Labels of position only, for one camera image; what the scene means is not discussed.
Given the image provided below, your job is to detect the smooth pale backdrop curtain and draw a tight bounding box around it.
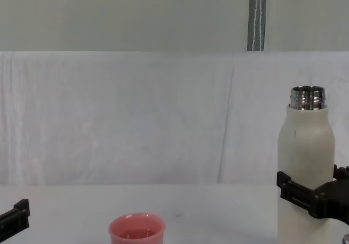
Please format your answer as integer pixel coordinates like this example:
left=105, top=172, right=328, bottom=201
left=0, top=0, right=349, bottom=52

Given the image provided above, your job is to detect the white tablecloth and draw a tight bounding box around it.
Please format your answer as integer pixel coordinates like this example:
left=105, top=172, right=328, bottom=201
left=0, top=183, right=349, bottom=244

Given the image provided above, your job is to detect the cream vacuum bottle steel neck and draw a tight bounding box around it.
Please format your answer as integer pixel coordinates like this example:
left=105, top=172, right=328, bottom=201
left=277, top=85, right=337, bottom=244

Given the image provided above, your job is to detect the pink plastic cup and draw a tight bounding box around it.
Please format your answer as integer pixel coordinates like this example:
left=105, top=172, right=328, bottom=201
left=108, top=212, right=167, bottom=244

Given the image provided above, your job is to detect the white folded curtain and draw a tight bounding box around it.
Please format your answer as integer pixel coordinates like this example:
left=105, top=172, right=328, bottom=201
left=0, top=50, right=349, bottom=186

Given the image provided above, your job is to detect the grey striped post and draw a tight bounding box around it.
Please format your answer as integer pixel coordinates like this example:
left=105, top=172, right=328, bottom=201
left=246, top=0, right=267, bottom=52

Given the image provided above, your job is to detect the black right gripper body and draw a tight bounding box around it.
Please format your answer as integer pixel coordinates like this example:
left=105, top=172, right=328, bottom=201
left=310, top=180, right=349, bottom=226

